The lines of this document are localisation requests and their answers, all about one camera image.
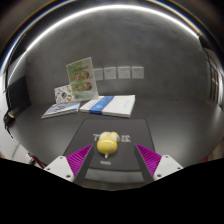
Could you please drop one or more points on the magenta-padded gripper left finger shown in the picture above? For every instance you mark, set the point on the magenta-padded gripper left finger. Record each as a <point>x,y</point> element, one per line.
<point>59,168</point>

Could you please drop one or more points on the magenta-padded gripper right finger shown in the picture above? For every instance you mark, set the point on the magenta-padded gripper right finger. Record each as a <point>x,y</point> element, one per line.
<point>168,166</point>

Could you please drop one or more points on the black mouse pad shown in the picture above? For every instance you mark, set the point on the black mouse pad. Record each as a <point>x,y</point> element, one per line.
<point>115,166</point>

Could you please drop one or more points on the flat grey-blue magazine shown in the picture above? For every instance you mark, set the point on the flat grey-blue magazine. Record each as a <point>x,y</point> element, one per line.
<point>61,109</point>

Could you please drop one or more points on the white book with blue band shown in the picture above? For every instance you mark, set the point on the white book with blue band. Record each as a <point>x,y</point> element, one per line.
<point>108,104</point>

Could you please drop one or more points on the black panel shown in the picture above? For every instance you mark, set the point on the black panel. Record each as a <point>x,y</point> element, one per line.
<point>18,93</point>

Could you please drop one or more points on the green standing poster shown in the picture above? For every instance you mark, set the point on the green standing poster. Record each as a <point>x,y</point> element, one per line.
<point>82,78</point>

